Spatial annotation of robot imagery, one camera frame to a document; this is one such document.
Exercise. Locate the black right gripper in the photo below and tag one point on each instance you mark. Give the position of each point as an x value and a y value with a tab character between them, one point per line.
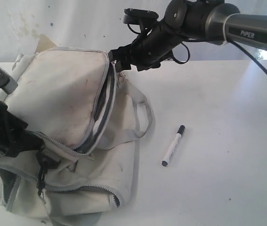
147	51

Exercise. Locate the white backdrop cloth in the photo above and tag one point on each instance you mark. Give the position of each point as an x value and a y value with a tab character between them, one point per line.
31	26

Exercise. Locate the white fabric backpack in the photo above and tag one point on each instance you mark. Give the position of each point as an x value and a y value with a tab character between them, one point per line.
86	114

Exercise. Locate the white black marker pen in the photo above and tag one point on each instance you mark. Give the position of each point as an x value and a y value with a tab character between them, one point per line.
172	147

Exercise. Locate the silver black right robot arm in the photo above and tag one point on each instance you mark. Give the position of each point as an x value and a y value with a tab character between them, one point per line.
212	21

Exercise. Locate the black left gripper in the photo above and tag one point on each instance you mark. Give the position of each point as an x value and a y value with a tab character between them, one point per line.
14	136

